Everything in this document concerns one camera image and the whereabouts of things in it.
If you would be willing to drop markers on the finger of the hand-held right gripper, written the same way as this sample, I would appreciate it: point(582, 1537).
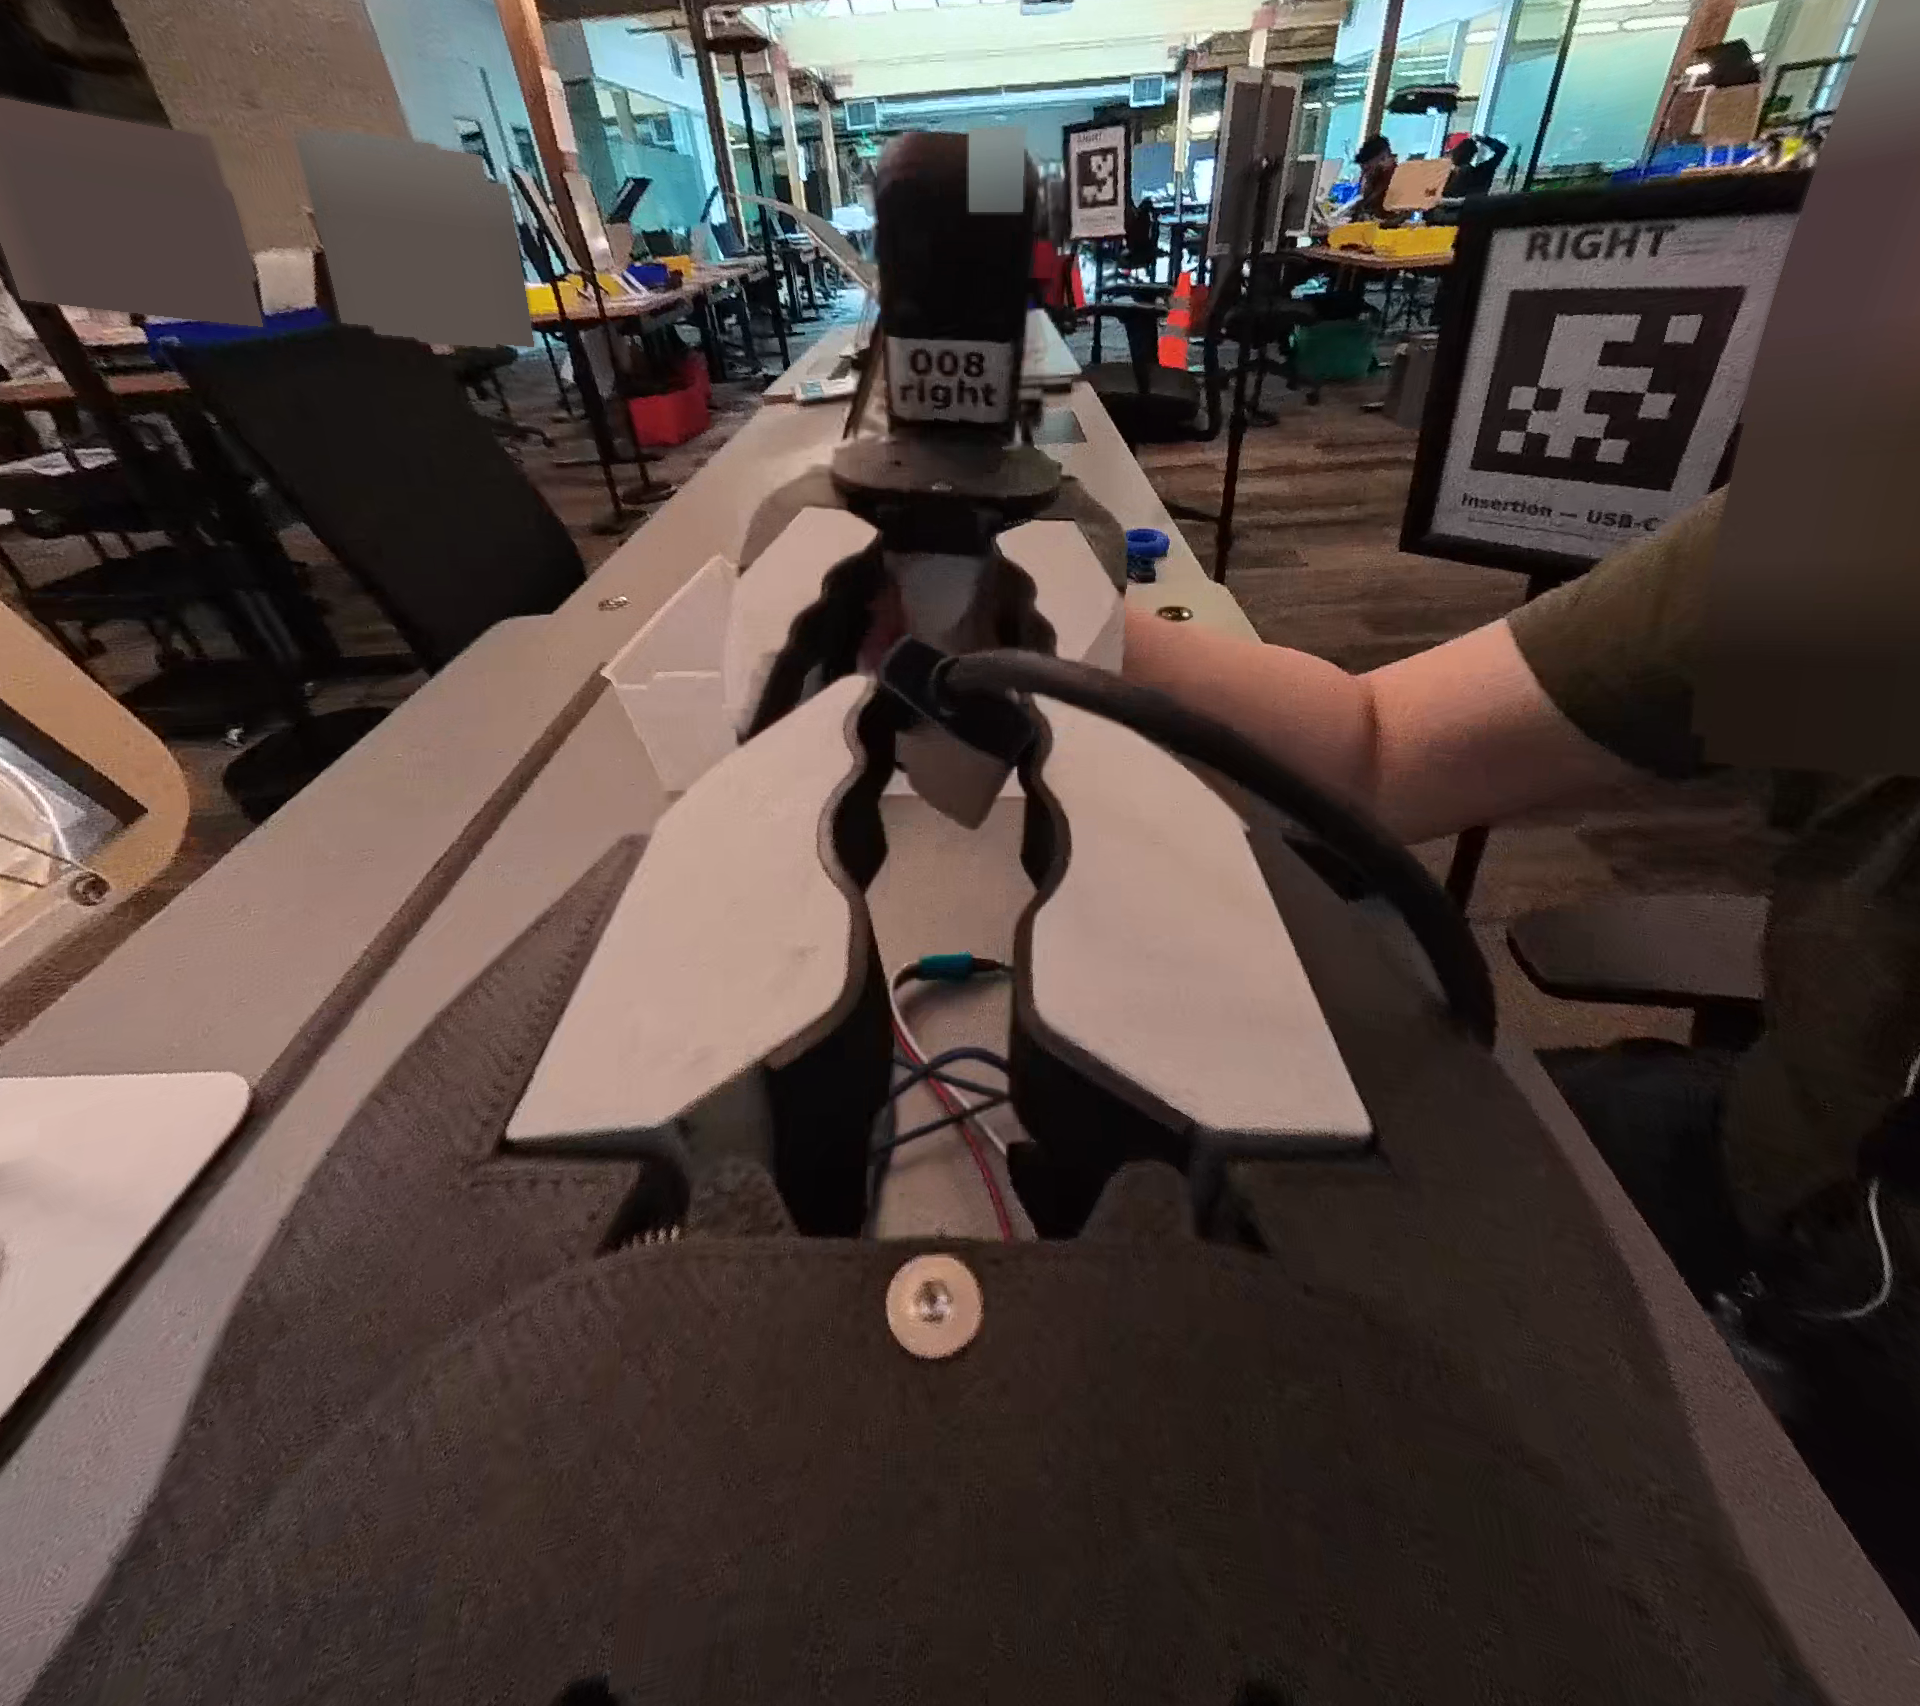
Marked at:
point(1080, 597)
point(794, 597)

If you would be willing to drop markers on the black office chair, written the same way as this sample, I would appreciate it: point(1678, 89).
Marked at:
point(391, 491)

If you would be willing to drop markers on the white pad at left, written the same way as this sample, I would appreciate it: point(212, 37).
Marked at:
point(105, 1181)

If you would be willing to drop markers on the blue storage bin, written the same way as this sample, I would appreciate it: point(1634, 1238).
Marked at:
point(225, 328)

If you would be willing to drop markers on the blue tape roll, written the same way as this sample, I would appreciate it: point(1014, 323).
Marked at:
point(1149, 550)

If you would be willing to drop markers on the white plastic bin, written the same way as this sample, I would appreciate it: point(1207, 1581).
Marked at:
point(674, 686)

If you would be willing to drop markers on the person's right forearm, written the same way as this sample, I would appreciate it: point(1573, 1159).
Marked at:
point(1320, 730)

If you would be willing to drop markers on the person's olive shirt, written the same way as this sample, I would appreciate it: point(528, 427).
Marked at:
point(1604, 656)

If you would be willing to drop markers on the large black framed marker sign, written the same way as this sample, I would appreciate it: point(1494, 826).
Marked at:
point(1604, 387)

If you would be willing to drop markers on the orange traffic cone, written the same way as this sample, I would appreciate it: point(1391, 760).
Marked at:
point(1179, 326)

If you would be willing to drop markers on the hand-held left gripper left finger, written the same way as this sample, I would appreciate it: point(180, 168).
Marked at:
point(704, 956)

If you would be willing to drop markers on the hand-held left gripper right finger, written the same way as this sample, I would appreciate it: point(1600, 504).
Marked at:
point(1185, 986)

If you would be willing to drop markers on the green storage bin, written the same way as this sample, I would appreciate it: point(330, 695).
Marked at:
point(1332, 348)

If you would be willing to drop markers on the small marker sign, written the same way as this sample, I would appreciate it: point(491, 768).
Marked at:
point(1099, 176)

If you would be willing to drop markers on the black chair armrest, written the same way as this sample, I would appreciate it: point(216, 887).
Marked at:
point(1634, 965)

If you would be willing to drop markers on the red storage bin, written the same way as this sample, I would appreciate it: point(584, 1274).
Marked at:
point(671, 401)

